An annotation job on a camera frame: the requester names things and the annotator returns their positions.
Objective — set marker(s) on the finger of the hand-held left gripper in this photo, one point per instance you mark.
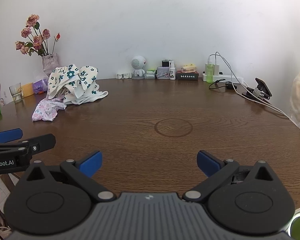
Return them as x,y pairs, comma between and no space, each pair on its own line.
43,142
8,135

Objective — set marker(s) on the green spray bottle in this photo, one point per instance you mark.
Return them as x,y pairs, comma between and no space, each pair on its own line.
209,73

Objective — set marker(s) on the dried pink rose bouquet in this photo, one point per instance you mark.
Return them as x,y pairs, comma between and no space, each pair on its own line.
36,40

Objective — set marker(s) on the white spray bottle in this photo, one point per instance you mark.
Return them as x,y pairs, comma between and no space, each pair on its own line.
172,72

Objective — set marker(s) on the white power plug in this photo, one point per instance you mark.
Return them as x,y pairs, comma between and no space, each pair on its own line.
257,92

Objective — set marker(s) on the white power strip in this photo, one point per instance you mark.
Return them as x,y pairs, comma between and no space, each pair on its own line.
225,77

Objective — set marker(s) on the purple packet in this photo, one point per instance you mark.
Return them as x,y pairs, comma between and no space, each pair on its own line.
40,86

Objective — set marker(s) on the black phone holder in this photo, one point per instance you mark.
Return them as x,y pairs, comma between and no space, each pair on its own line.
250,93

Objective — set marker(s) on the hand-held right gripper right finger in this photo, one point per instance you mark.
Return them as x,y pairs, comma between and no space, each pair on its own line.
208,164

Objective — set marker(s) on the cream teal floral top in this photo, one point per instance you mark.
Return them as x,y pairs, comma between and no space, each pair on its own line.
73,80

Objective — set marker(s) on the clear plastic bag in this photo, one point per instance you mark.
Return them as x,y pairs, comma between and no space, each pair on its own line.
40,75

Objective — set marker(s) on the clear glass cup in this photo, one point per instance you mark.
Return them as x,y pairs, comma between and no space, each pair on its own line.
16,93

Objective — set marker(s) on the green white small box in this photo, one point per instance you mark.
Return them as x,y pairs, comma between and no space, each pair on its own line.
152,71

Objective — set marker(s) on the white robot toy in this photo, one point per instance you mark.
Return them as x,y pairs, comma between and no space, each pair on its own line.
138,63

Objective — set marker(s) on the smartphone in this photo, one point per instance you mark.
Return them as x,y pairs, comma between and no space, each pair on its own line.
263,86

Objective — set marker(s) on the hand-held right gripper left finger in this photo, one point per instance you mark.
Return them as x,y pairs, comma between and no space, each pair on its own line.
91,164

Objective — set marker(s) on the yellow cup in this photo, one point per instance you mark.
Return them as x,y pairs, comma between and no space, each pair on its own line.
28,90

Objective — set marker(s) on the black small box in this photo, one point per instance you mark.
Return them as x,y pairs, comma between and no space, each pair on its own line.
165,63

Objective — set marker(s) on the white charger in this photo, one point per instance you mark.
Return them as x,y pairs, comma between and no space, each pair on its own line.
216,69
205,68

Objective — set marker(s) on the yellow packet stack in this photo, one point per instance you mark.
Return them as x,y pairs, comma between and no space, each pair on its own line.
189,68

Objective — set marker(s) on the white wrapped vase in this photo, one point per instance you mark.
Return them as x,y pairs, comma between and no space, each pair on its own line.
48,63

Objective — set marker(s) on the pink floral garment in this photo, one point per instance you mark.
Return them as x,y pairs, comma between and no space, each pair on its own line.
46,110

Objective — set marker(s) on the black box with white label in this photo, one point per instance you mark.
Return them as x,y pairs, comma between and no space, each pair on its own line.
187,76

